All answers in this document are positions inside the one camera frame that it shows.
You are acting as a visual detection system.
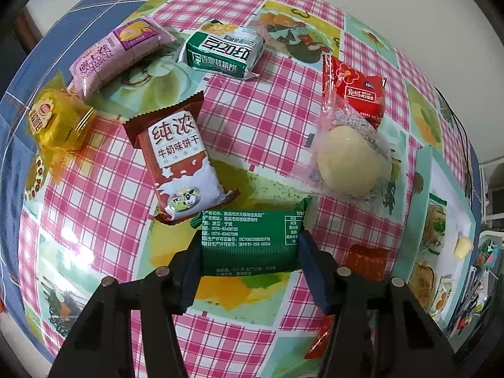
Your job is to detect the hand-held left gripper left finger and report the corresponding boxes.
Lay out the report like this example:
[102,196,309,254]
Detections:
[47,240,206,378]

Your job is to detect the clear green-edged pastry packet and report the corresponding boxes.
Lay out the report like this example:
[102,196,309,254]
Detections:
[419,193,448,257]

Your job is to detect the brown wooden frame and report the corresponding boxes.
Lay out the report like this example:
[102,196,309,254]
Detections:
[18,6,42,45]

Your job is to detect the colourful clutter pile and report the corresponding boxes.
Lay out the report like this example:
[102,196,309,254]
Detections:
[453,240,503,336]

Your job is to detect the pink snack packet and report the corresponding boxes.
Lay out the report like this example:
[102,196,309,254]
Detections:
[69,16,177,100]

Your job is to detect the dark green snack packet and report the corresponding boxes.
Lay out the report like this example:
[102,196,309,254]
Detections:
[190,196,313,277]

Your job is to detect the large orange biscuit packet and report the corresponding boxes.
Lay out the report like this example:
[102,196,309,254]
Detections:
[407,262,436,312]

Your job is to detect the red dotted snack packet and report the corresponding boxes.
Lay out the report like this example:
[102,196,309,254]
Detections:
[303,244,389,360]

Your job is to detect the blue bed sheet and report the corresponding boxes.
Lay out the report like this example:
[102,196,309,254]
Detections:
[0,0,150,365]

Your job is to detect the brown and white biscuit packet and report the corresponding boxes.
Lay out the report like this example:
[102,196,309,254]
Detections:
[123,91,240,226]

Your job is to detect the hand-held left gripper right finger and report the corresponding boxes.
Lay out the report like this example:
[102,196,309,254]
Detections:
[297,230,457,378]

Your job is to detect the yellow snack packet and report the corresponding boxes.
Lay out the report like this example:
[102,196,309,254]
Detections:
[26,72,98,184]

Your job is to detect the small red snack packet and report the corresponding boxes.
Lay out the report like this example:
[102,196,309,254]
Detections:
[321,54,387,129]

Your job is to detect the black cable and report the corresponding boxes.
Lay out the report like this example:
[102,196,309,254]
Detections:
[433,86,474,206]

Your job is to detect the yellow jelly cup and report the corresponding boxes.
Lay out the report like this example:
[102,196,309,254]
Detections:
[454,235,474,261]

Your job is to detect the white tray with teal rim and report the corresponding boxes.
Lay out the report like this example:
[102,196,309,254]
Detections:
[405,145,479,343]

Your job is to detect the clear wrapped pale bun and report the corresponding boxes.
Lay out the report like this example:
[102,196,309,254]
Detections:
[307,100,399,208]

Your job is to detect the green and white snack packet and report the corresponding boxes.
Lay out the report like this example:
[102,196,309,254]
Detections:
[176,19,266,82]

